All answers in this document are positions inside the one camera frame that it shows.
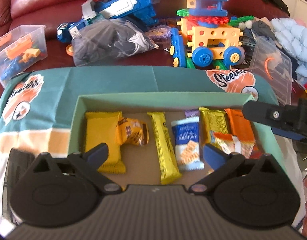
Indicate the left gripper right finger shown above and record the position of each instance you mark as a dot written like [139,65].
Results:
[224,166]

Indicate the yellow speckled snack pack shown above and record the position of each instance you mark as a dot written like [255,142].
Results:
[213,121]

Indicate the clear bag of dark parts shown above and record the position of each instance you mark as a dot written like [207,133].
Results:
[108,40]

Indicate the yellow wafer snack pack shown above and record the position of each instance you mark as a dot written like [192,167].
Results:
[101,128]

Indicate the small purple candy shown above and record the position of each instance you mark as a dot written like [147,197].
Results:
[192,113]

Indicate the blue white toy robot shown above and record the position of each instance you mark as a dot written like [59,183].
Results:
[142,11]

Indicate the long yellow candy bar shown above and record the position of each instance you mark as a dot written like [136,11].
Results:
[169,171]

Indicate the teal cardboard box tray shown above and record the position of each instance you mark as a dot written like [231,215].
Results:
[142,165]

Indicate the blue white cracker pack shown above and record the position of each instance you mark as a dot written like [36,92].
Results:
[186,133]

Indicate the dark red leather sofa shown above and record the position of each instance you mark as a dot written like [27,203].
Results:
[52,13]

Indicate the light blue fluffy blanket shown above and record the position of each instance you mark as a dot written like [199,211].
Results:
[293,38]

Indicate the orange crinkled candy wrapper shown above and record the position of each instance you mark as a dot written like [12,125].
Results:
[131,131]

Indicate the clear plastic organizer lid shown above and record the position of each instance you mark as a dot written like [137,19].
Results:
[275,67]

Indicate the clear bin of toy blocks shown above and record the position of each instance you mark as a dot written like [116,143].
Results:
[20,48]

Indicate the yellow toy construction car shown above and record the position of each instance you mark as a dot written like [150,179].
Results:
[205,36]

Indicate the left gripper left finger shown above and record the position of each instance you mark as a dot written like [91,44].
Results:
[87,164]

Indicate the orange snack pack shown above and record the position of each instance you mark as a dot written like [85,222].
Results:
[242,129]

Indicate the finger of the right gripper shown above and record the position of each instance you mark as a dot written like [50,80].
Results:
[287,134]
[281,119]

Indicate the orange white chips bag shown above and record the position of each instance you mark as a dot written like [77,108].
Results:
[229,143]

